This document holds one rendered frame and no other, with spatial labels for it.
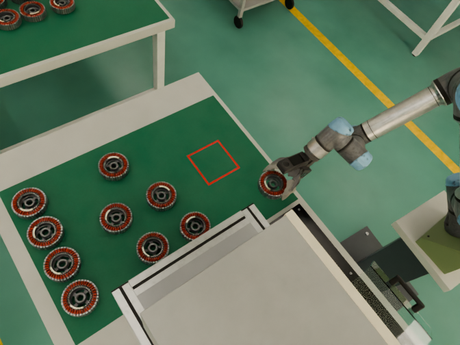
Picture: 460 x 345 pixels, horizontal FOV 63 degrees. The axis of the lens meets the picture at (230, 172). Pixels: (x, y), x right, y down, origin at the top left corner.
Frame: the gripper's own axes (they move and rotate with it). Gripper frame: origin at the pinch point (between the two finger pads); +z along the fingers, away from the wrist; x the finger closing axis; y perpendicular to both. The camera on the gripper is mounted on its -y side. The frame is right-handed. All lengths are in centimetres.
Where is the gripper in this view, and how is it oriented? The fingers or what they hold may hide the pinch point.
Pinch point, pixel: (271, 185)
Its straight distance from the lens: 142.5
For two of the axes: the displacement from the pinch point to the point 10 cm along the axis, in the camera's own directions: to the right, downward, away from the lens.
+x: -4.9, -7.9, 3.7
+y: 6.0, 0.0, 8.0
